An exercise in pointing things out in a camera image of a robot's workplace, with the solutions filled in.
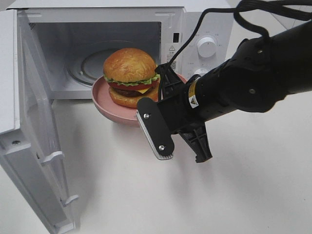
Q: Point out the burger with lettuce and tomato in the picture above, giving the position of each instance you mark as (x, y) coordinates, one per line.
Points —
(131, 75)

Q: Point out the white microwave door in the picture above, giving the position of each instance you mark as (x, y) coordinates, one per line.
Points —
(30, 151)

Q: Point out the glass microwave turntable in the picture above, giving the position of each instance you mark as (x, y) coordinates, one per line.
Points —
(85, 62)

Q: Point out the pink round plate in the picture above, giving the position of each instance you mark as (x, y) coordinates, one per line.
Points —
(133, 111)

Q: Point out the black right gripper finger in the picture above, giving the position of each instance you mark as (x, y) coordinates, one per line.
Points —
(196, 137)
(170, 82)

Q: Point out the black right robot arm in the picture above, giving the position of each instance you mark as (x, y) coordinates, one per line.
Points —
(258, 75)

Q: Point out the white timer knob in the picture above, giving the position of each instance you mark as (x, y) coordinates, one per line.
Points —
(200, 72)

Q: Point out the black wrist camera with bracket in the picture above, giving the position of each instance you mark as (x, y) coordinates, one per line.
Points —
(160, 139)

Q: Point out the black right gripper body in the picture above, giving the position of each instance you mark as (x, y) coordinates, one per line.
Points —
(193, 106)

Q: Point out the upper white power knob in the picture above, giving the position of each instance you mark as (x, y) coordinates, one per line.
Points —
(206, 47)

